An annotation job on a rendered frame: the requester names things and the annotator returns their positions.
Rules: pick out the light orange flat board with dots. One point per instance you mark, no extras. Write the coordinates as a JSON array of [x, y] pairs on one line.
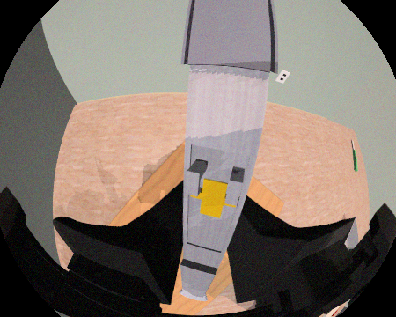
[[167, 177]]

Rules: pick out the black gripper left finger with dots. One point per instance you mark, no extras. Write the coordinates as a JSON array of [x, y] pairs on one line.
[[148, 247]]

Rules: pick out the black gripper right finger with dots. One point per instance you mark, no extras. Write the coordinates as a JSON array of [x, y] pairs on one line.
[[263, 248]]

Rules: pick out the grey rectangular tray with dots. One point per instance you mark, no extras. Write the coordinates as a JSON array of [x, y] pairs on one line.
[[351, 238]]

